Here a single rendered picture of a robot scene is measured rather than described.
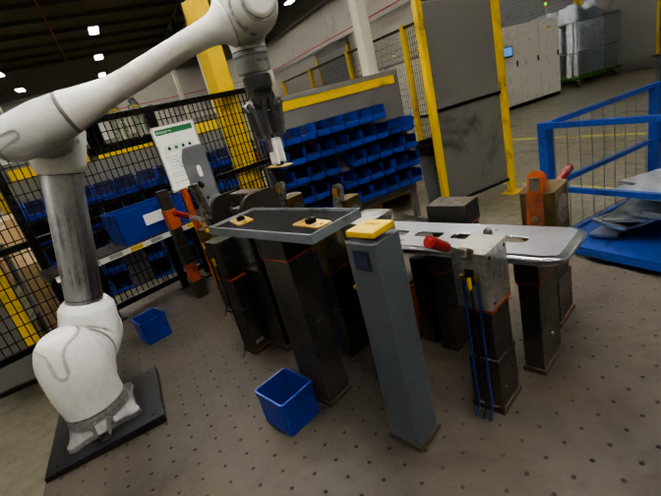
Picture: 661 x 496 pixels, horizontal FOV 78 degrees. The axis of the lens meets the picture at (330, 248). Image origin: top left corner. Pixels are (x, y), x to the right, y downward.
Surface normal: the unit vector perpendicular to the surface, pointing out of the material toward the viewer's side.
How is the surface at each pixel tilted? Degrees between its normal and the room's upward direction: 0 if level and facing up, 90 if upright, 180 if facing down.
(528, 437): 0
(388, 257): 90
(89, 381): 87
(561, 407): 0
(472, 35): 90
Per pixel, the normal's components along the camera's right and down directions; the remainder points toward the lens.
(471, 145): 0.46, 0.19
